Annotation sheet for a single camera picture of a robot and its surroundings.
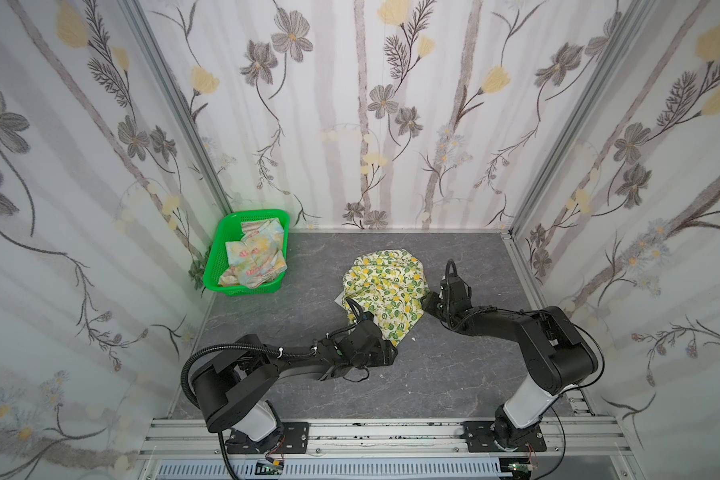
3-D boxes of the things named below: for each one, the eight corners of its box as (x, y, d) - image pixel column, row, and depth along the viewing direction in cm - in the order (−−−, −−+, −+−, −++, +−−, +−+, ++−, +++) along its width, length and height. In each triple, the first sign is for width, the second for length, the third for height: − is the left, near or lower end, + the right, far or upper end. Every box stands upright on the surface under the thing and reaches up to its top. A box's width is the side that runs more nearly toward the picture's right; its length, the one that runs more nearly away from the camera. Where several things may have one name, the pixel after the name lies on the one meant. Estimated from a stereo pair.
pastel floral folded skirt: (222, 287, 106) (214, 274, 99) (243, 232, 123) (237, 218, 117) (281, 287, 106) (276, 274, 100) (293, 232, 123) (289, 218, 117)
